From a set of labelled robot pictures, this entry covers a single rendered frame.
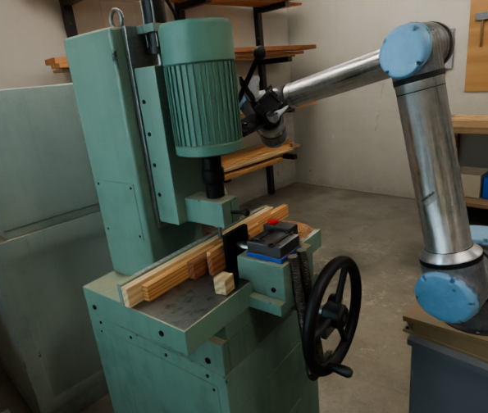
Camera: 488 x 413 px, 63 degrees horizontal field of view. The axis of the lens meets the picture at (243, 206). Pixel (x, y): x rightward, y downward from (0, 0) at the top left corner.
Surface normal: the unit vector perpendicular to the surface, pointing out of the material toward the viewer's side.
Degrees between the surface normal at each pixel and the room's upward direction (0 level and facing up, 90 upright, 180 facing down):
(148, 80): 90
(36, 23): 90
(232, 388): 90
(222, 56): 90
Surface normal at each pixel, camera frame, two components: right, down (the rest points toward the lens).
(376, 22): -0.70, 0.29
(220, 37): 0.66, 0.18
